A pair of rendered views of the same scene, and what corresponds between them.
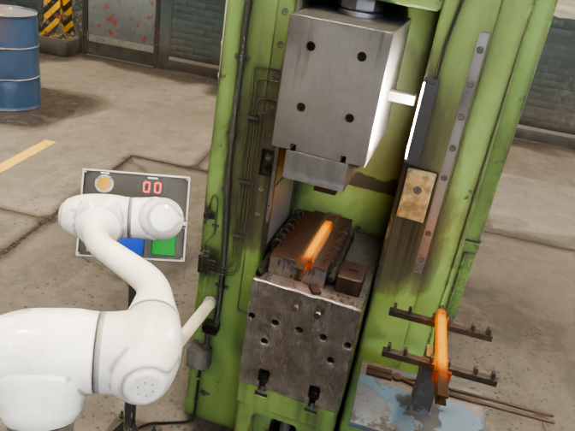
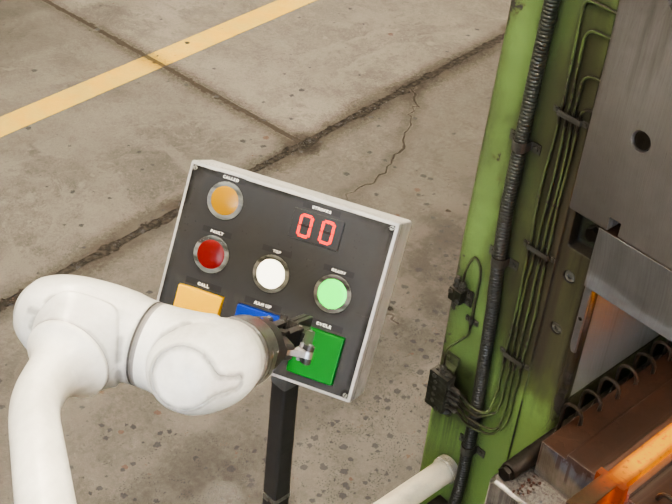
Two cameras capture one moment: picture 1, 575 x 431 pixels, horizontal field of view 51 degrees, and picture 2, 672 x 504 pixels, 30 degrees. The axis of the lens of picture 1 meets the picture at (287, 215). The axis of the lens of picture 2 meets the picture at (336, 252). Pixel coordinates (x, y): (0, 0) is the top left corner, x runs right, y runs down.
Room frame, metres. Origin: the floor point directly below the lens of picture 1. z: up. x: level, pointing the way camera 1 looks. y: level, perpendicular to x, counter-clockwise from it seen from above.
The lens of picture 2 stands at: (0.49, -0.33, 2.27)
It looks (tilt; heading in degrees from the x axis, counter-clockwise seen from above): 37 degrees down; 30
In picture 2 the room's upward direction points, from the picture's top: 6 degrees clockwise
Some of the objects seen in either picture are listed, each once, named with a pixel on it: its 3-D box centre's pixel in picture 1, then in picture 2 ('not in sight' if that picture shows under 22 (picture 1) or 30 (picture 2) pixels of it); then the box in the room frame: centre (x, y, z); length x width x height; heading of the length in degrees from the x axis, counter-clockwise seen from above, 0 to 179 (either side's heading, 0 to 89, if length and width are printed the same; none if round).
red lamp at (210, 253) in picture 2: not in sight; (211, 254); (1.69, 0.59, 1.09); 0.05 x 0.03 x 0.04; 77
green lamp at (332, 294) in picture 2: not in sight; (332, 293); (1.73, 0.39, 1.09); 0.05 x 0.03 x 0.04; 77
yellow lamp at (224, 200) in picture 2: (103, 183); (225, 200); (1.73, 0.59, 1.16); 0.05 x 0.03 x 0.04; 77
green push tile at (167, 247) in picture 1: (163, 244); (316, 354); (1.69, 0.38, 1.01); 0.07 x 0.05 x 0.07; 102
